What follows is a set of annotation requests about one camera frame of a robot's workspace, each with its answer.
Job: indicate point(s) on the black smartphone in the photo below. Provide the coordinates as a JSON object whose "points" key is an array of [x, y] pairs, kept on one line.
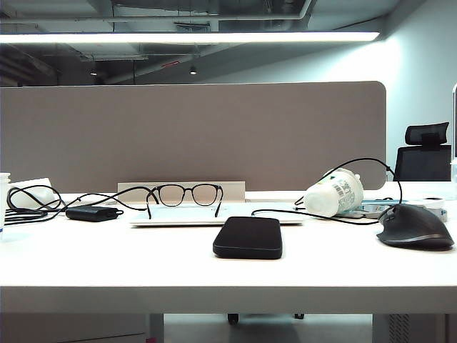
{"points": [[248, 237]]}

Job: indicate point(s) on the white drink cup green label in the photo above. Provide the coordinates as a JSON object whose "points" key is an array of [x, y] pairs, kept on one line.
{"points": [[330, 200]]}

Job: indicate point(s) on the brown desk partition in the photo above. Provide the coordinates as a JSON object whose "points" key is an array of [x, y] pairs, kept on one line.
{"points": [[178, 135]]}

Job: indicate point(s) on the narrow white desk leg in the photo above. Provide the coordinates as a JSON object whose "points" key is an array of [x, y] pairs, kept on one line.
{"points": [[156, 328]]}

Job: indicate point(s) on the wide white desk leg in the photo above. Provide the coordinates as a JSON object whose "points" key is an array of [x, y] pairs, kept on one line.
{"points": [[407, 328]]}

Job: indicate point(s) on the black-rimmed eyeglasses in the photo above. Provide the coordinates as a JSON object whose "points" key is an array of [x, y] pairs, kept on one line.
{"points": [[171, 194]]}

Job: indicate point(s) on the silver closed laptop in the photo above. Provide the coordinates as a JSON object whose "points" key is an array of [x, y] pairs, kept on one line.
{"points": [[178, 214]]}

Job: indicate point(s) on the long ceiling light strip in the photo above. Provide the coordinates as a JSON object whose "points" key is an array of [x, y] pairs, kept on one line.
{"points": [[178, 37]]}

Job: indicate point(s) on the black power adapter brick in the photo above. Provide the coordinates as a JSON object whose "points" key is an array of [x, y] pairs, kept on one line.
{"points": [[89, 213]]}

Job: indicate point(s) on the white plastic device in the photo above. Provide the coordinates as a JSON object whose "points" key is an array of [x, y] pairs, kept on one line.
{"points": [[43, 194]]}

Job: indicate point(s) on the black mesh office chair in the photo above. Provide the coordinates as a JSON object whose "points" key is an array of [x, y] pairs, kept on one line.
{"points": [[421, 164]]}

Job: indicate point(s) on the black computer mouse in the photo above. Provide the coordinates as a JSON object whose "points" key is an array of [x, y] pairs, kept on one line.
{"points": [[414, 228]]}

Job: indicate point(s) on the clear plastic food container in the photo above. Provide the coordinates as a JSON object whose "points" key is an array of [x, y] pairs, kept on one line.
{"points": [[454, 178]]}

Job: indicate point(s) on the white paper cup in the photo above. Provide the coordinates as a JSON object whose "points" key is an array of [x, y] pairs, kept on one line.
{"points": [[3, 200]]}

